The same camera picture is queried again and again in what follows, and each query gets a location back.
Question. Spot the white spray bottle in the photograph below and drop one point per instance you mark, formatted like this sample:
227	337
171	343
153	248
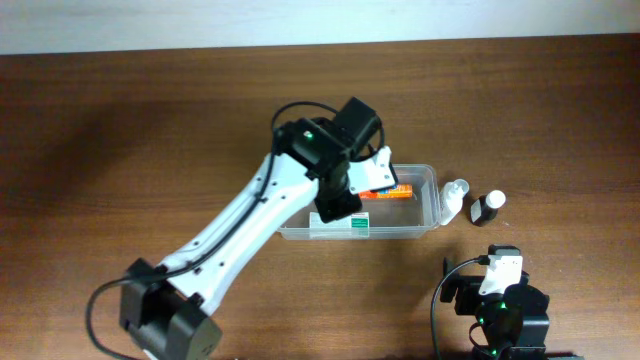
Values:
451	200

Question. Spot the dark bottle white cap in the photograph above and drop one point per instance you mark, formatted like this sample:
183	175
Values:
486	207

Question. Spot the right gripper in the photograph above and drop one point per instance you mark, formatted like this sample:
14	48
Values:
468	291

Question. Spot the clear plastic container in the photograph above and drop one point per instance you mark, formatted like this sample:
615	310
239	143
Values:
389	218

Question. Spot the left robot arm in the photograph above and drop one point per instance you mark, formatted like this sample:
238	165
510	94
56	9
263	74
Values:
166	309

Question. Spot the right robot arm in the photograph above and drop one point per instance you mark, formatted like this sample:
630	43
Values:
508	324

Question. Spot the orange Redoxon tube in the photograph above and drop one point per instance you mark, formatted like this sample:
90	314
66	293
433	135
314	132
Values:
400	191

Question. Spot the white green Panadol box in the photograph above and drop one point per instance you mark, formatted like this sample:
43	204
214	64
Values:
354	226

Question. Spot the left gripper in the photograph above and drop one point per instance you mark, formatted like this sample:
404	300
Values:
335	209

